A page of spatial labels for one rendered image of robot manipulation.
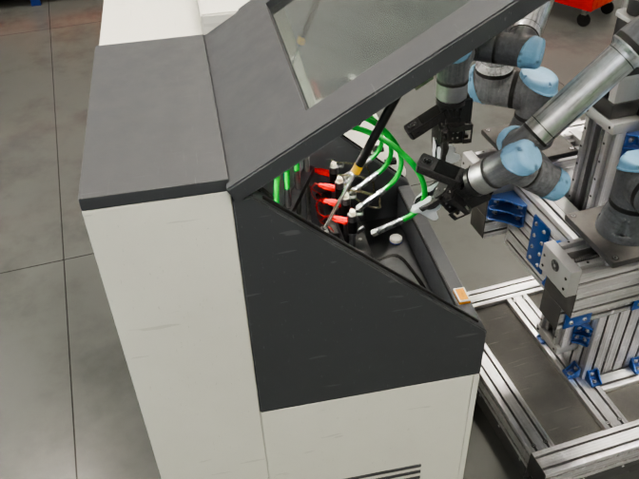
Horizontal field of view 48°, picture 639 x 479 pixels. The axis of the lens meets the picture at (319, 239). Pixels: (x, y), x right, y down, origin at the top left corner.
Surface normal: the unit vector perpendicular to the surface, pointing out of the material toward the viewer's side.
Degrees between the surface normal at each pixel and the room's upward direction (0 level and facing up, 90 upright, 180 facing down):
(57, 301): 0
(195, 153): 0
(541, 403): 0
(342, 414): 90
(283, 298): 90
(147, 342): 90
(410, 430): 90
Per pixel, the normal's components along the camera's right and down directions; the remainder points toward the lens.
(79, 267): -0.04, -0.78
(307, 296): 0.19, 0.61
